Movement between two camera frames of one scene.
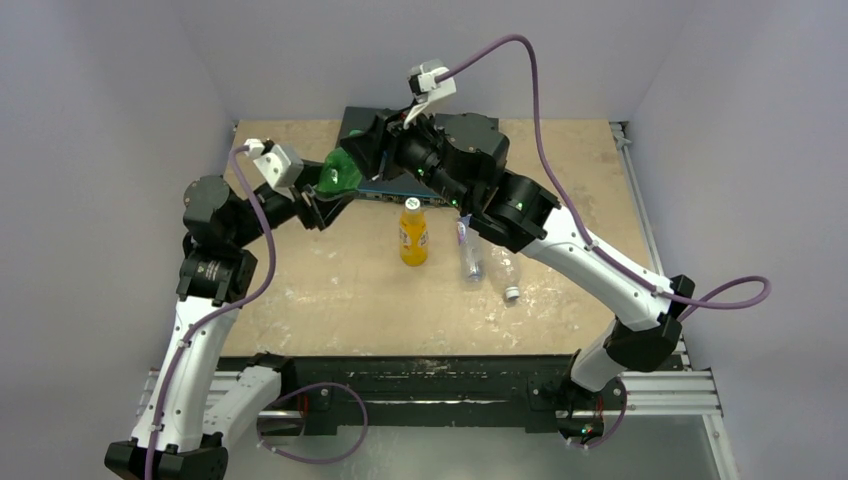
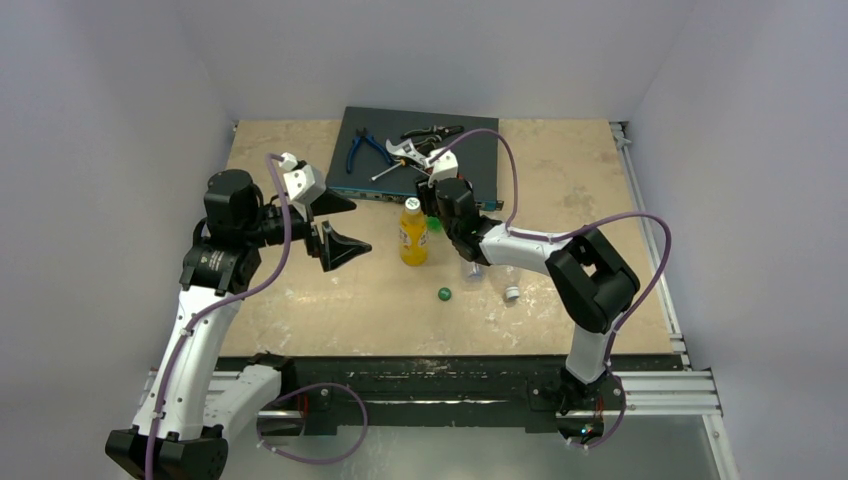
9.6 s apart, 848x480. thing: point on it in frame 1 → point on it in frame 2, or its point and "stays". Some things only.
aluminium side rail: [620, 134] stays
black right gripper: [371, 149] → [429, 198]
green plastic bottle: [339, 173] → [433, 224]
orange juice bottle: [413, 234] stays
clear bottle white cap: [507, 270] stays
